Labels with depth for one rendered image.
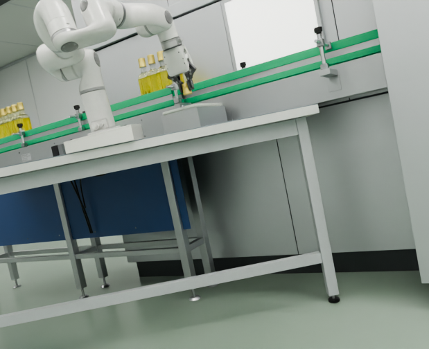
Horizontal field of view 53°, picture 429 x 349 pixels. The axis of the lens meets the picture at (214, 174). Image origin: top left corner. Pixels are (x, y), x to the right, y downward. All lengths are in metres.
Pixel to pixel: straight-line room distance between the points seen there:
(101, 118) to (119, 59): 0.87
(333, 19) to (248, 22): 0.37
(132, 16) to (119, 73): 0.98
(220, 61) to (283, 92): 0.45
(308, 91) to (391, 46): 0.38
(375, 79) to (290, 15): 0.52
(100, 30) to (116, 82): 1.11
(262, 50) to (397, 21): 0.69
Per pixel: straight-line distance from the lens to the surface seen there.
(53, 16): 1.43
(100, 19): 1.41
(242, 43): 2.04
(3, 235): 2.96
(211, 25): 2.13
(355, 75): 1.68
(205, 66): 2.12
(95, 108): 1.66
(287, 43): 1.96
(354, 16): 1.92
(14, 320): 1.87
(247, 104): 1.81
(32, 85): 7.78
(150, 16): 1.54
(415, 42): 1.49
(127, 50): 2.45
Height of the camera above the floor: 0.67
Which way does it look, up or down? 4 degrees down
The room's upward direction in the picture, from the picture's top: 11 degrees counter-clockwise
